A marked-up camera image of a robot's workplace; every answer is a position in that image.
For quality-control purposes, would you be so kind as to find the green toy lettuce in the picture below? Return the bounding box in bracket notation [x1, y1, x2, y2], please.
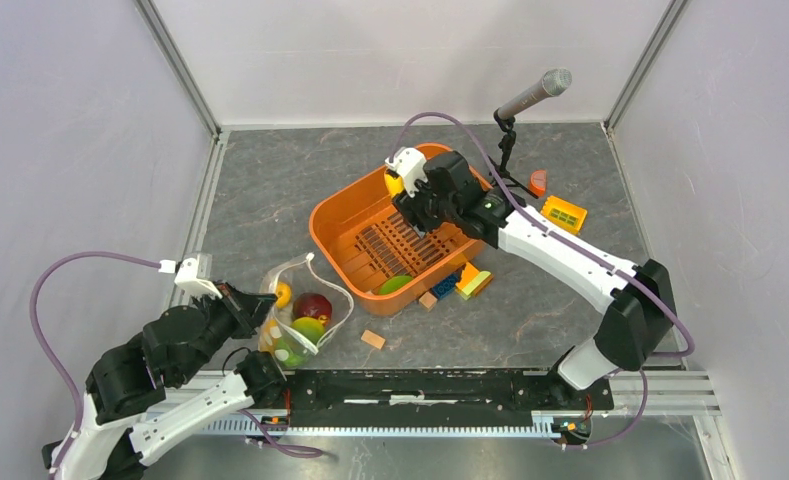
[273, 338, 308, 369]

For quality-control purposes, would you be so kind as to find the tan wooden block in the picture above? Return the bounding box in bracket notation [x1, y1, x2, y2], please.
[360, 330, 386, 350]

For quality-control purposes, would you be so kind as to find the yellow green brown brick stack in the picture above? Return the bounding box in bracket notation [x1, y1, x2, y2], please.
[455, 262, 493, 300]

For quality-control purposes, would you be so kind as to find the dark red toy onion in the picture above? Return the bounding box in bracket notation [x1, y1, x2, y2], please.
[292, 292, 333, 326]

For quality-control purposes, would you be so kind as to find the orange semicircle toy slice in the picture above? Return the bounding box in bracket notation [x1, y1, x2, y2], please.
[528, 169, 548, 198]

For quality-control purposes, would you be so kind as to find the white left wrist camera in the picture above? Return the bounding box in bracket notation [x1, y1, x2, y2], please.
[158, 252, 223, 299]

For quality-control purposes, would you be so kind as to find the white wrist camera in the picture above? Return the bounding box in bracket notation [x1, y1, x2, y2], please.
[158, 252, 223, 299]
[384, 147, 427, 197]

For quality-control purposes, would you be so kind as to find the blue toy brick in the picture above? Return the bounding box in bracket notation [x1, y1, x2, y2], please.
[431, 272, 461, 300]

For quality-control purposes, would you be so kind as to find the yellow toy lemon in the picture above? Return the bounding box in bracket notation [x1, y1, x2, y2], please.
[274, 282, 293, 309]

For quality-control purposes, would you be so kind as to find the orange plastic basket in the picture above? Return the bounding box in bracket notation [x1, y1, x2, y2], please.
[309, 166, 486, 316]

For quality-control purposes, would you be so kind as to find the green toy lime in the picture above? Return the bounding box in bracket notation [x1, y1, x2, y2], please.
[376, 275, 413, 296]

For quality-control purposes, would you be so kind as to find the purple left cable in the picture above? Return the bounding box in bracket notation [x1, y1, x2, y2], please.
[28, 250, 326, 478]

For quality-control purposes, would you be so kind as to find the yellow window toy brick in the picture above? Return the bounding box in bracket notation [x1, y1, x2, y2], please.
[541, 195, 588, 236]

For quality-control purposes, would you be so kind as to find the purple cable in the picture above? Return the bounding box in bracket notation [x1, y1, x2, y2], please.
[391, 111, 697, 452]
[28, 250, 326, 478]

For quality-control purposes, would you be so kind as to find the yellow green toy fruit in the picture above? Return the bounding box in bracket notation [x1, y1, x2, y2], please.
[291, 317, 326, 345]

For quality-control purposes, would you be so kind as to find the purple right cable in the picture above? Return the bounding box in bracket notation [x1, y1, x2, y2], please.
[391, 111, 697, 452]

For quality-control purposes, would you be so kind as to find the polka dot zip top bag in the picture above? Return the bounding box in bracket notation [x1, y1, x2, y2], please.
[257, 252, 355, 369]

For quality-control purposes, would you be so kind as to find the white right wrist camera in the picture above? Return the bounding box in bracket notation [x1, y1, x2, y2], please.
[384, 147, 427, 197]

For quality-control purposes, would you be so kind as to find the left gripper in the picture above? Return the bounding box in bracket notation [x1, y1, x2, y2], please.
[177, 276, 280, 383]

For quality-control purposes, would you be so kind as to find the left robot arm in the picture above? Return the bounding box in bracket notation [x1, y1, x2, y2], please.
[42, 283, 286, 479]

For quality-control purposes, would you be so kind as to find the small tan wooden cube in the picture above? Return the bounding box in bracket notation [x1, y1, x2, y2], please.
[418, 291, 438, 311]

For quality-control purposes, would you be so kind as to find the yellow toy mango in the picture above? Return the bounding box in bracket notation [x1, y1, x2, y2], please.
[384, 169, 405, 199]

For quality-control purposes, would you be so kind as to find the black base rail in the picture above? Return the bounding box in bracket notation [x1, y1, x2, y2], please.
[252, 368, 614, 428]

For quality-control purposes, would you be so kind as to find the black microphone tripod stand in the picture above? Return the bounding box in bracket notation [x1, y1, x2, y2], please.
[492, 110, 539, 199]

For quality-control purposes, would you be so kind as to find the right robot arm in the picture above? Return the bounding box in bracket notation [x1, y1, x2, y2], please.
[385, 148, 676, 408]

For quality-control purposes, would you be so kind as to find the silver microphone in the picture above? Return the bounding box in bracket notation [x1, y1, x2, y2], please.
[495, 68, 573, 121]

